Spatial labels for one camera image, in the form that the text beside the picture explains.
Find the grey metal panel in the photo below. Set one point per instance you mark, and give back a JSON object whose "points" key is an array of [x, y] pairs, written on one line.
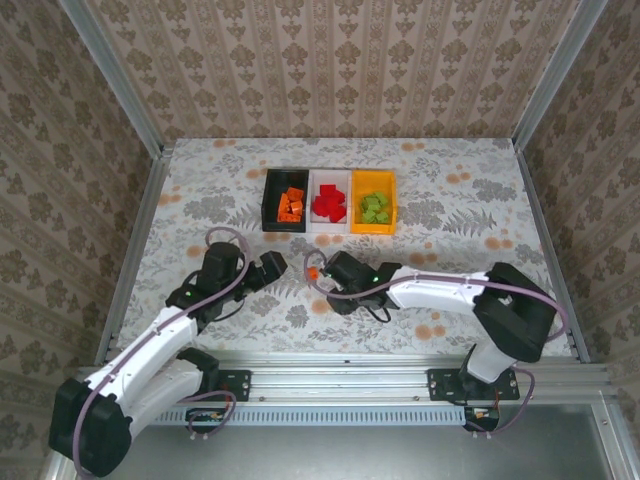
{"points": [[350, 455]]}

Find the black plastic bin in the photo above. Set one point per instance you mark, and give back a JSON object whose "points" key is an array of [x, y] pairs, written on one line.
{"points": [[272, 180]]}

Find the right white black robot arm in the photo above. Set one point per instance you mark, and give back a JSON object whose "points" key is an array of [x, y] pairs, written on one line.
{"points": [[430, 292]]}

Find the floral table cover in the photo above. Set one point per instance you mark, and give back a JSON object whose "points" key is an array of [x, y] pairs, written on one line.
{"points": [[450, 165]]}

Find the aluminium cross beam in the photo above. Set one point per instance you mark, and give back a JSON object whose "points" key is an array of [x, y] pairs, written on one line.
{"points": [[340, 380]]}

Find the long red lego brick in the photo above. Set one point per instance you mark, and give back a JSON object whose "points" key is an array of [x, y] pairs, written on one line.
{"points": [[338, 215], [328, 191]]}

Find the long orange slope lego brick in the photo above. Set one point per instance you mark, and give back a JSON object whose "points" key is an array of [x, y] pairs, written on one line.
{"points": [[290, 217]]}

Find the wide green studded lego brick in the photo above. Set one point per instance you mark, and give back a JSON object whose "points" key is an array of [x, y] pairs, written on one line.
{"points": [[369, 202]]}

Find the aluminium side rail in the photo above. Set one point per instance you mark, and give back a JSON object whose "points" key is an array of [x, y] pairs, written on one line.
{"points": [[536, 200], [149, 200]]}

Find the yellow-orange plastic bin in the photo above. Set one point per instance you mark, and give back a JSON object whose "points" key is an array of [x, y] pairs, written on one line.
{"points": [[372, 179]]}

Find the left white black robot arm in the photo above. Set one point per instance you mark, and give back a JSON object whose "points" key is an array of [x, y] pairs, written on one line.
{"points": [[150, 345]]}

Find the aluminium lower frame rail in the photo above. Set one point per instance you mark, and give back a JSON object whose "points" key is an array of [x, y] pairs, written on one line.
{"points": [[612, 450]]}

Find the white plastic bin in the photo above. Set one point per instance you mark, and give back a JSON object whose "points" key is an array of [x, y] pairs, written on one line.
{"points": [[330, 227]]}

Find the light green lego brick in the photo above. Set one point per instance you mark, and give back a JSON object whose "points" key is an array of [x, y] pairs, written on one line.
{"points": [[384, 206]]}

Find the wide orange lego brick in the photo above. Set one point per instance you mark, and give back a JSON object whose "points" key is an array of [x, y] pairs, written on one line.
{"points": [[296, 193]]}

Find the small orange lego brick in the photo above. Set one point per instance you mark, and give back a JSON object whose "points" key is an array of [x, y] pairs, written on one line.
{"points": [[313, 273]]}

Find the aluminium upright post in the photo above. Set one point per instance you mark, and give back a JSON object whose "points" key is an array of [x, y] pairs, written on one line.
{"points": [[116, 75], [556, 75]]}

